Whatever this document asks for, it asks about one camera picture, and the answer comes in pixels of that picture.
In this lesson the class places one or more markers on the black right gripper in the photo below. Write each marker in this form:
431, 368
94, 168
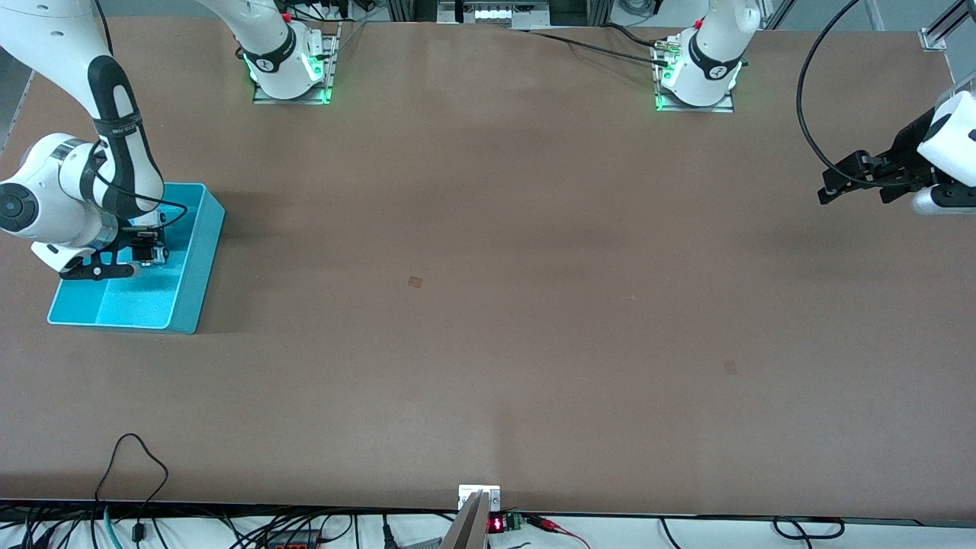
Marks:
142, 245

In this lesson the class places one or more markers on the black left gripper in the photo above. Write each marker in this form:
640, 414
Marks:
906, 149

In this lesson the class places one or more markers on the white jeep toy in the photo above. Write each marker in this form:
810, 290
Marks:
151, 250

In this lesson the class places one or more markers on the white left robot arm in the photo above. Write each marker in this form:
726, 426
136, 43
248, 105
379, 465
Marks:
709, 53

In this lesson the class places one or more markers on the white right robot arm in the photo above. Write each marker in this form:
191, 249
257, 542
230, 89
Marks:
53, 198

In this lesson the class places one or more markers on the turquoise plastic bin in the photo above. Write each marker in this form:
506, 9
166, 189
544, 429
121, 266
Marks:
152, 301

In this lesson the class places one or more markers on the black box with red switches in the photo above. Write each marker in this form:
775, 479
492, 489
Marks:
293, 539

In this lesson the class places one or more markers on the silver box with white lights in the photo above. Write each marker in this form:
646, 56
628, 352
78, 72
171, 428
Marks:
496, 13

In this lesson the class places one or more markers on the red digit display module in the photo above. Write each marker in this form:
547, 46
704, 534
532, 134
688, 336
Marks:
497, 524

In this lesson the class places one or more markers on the aluminium frame profile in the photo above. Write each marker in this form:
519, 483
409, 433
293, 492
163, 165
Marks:
934, 34

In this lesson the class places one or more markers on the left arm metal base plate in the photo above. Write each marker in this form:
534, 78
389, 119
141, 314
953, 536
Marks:
662, 103

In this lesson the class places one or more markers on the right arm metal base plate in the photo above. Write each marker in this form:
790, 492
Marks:
329, 72

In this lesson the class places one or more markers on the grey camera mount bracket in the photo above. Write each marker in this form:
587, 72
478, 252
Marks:
473, 526

